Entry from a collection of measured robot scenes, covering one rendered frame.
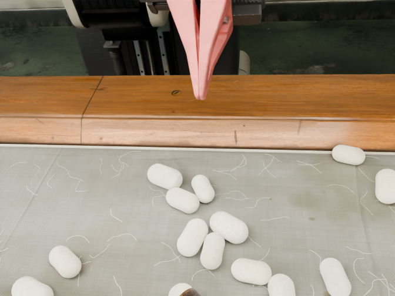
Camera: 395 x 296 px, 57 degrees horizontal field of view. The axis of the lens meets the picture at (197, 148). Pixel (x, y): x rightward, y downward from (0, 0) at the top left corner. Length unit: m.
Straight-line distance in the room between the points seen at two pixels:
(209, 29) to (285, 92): 0.19
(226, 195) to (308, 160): 0.10
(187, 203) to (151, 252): 0.05
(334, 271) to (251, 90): 0.24
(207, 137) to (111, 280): 0.18
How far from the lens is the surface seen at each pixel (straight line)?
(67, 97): 0.49
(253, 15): 0.33
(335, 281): 0.31
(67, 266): 0.33
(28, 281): 0.33
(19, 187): 0.43
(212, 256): 0.30
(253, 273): 0.30
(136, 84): 0.48
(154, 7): 0.34
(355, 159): 0.39
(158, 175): 0.36
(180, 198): 0.34
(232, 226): 0.31
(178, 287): 0.29
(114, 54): 1.20
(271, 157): 0.40
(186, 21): 0.28
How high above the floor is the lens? 1.02
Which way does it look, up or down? 44 degrees down
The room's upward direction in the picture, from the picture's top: 6 degrees counter-clockwise
